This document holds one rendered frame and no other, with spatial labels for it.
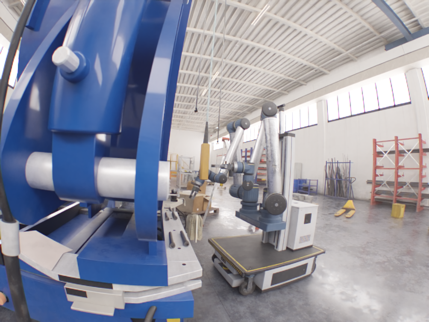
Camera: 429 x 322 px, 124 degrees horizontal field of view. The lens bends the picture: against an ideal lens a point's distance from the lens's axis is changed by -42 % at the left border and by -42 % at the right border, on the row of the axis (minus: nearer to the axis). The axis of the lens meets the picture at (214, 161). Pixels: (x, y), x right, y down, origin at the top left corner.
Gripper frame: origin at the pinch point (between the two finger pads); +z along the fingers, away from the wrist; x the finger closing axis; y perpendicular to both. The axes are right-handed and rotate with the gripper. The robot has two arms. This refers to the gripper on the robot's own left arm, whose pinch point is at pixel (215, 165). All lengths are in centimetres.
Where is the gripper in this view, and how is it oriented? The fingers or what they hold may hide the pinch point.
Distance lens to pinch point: 178.3
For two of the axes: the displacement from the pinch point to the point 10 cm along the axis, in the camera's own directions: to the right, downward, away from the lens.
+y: 0.6, -10.0, 0.4
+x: 2.8, -0.2, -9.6
